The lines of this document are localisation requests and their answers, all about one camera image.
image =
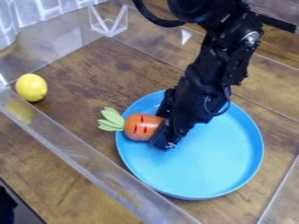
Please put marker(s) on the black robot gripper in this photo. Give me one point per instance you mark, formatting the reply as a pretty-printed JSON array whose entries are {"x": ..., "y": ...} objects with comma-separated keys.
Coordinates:
[{"x": 190, "y": 103}]

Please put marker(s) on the orange toy carrot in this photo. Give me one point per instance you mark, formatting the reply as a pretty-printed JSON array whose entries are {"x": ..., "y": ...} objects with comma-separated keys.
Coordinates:
[{"x": 140, "y": 126}]

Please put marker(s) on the blue round plastic tray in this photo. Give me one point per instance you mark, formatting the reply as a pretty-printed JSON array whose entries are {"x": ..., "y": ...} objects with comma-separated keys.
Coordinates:
[{"x": 214, "y": 161}]

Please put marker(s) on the clear acrylic front barrier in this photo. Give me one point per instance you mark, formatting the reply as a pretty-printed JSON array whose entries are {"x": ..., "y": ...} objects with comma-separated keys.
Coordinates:
[{"x": 152, "y": 207}]

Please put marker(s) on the clear acrylic barrier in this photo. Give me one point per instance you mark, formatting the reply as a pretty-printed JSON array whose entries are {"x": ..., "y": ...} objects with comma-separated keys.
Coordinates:
[
  {"x": 218, "y": 64},
  {"x": 152, "y": 207}
]

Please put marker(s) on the yellow toy lemon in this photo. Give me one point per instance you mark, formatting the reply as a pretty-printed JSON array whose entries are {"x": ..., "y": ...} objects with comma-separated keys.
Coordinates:
[{"x": 31, "y": 87}]

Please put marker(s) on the clear acrylic back barrier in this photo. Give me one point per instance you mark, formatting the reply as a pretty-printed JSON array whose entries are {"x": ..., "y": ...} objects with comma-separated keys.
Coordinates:
[{"x": 218, "y": 64}]

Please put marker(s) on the clear acrylic corner bracket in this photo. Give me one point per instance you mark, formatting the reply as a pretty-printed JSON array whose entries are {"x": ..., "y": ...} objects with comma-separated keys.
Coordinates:
[{"x": 108, "y": 27}]

